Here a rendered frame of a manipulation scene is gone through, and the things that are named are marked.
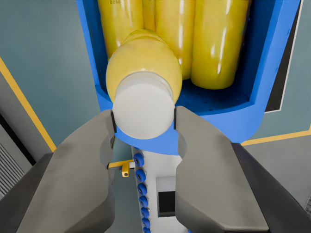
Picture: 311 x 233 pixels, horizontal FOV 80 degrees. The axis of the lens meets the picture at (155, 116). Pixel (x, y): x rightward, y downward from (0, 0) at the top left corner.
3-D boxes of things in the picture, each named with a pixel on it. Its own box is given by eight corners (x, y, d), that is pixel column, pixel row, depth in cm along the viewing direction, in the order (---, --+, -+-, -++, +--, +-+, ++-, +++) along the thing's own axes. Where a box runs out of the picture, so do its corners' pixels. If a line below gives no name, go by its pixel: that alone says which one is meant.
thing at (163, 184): (155, 181, 72) (158, 222, 59) (155, 174, 70) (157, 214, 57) (181, 180, 72) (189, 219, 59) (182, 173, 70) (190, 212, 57)
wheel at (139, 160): (140, 170, 60) (145, 167, 61) (139, 160, 58) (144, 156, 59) (133, 162, 63) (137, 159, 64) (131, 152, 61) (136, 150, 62)
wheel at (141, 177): (142, 185, 64) (146, 182, 65) (141, 176, 62) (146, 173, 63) (134, 177, 67) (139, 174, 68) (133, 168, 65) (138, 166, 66)
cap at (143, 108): (139, 61, 12) (139, 69, 10) (183, 98, 13) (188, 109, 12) (105, 104, 13) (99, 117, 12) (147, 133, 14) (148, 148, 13)
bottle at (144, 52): (141, 17, 27) (135, 22, 11) (176, 50, 29) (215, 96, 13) (113, 55, 29) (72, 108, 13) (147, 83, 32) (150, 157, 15)
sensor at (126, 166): (123, 167, 72) (122, 177, 67) (122, 162, 70) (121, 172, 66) (144, 166, 72) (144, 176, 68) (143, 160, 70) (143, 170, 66)
